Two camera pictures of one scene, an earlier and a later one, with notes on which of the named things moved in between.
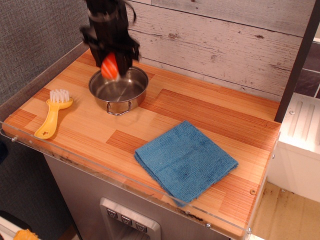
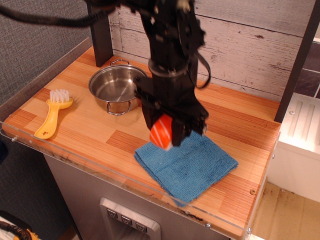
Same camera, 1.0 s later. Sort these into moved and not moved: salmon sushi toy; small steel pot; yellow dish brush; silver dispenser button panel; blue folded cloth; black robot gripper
Moved: black robot gripper; salmon sushi toy
Not moved: small steel pot; blue folded cloth; yellow dish brush; silver dispenser button panel
